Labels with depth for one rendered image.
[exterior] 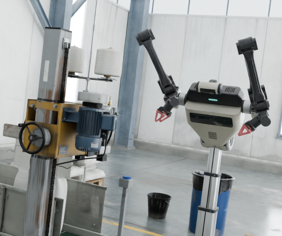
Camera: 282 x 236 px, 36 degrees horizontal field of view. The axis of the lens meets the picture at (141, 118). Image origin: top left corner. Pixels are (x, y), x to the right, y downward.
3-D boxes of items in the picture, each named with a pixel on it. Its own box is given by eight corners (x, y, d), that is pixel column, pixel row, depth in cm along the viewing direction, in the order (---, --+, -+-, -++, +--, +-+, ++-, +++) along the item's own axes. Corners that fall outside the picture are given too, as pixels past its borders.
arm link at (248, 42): (251, 29, 249) (233, 34, 252) (255, 38, 238) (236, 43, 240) (265, 96, 270) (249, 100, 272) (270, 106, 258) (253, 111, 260)
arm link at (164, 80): (150, 28, 276) (135, 35, 277) (151, 29, 271) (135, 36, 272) (177, 89, 286) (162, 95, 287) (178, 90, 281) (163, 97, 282)
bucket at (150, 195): (172, 217, 535) (175, 195, 534) (163, 222, 508) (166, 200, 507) (150, 211, 548) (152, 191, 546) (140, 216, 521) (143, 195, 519)
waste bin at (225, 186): (232, 231, 504) (239, 175, 501) (220, 242, 458) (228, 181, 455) (193, 221, 525) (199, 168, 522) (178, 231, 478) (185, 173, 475)
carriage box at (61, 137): (87, 154, 274) (92, 105, 273) (55, 158, 244) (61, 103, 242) (55, 148, 285) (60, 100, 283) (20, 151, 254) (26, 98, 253)
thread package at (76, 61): (87, 75, 277) (90, 48, 276) (75, 72, 264) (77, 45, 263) (68, 72, 283) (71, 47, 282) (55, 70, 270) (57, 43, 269)
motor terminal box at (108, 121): (114, 134, 256) (117, 114, 255) (113, 136, 245) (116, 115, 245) (100, 132, 256) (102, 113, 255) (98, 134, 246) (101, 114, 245)
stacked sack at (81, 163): (108, 163, 649) (109, 154, 648) (83, 168, 588) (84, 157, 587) (83, 158, 668) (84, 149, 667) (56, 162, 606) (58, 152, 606)
